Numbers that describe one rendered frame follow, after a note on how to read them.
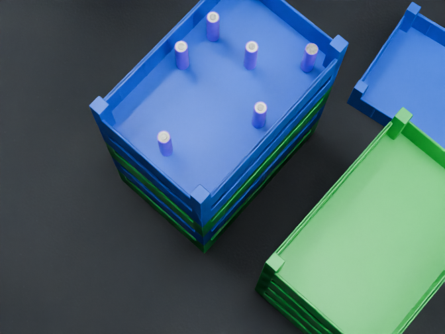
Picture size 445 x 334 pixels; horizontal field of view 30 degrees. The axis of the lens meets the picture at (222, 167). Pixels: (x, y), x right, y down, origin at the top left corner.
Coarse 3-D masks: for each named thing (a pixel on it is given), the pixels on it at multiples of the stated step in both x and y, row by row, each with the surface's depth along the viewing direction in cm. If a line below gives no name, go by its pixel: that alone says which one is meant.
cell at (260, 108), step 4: (256, 104) 111; (260, 104) 111; (264, 104) 111; (256, 108) 111; (260, 108) 111; (264, 108) 111; (256, 112) 111; (260, 112) 111; (264, 112) 111; (252, 116) 115; (256, 116) 112; (260, 116) 112; (264, 116) 112; (252, 120) 115; (256, 120) 114; (260, 120) 113; (264, 120) 115; (252, 124) 117; (256, 124) 115; (260, 124) 115
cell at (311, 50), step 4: (308, 44) 113; (312, 44) 113; (316, 44) 113; (308, 48) 113; (312, 48) 113; (316, 48) 113; (304, 52) 114; (308, 52) 113; (312, 52) 113; (316, 52) 113; (304, 56) 115; (308, 56) 114; (312, 56) 113; (316, 56) 114; (304, 60) 116; (308, 60) 115; (312, 60) 115; (304, 64) 117; (308, 64) 116; (312, 64) 116; (304, 68) 118; (308, 68) 118; (312, 68) 118
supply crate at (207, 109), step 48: (240, 0) 122; (192, 48) 120; (240, 48) 120; (288, 48) 120; (336, 48) 112; (144, 96) 118; (192, 96) 118; (240, 96) 118; (288, 96) 118; (144, 144) 116; (192, 144) 116; (240, 144) 116; (192, 192) 107
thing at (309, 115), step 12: (324, 96) 129; (312, 108) 129; (108, 144) 125; (120, 156) 127; (276, 156) 133; (132, 168) 127; (264, 168) 131; (144, 180) 127; (252, 180) 130; (156, 192) 128; (240, 192) 128; (168, 204) 128; (228, 204) 127; (180, 216) 129; (216, 216) 125; (204, 228) 123
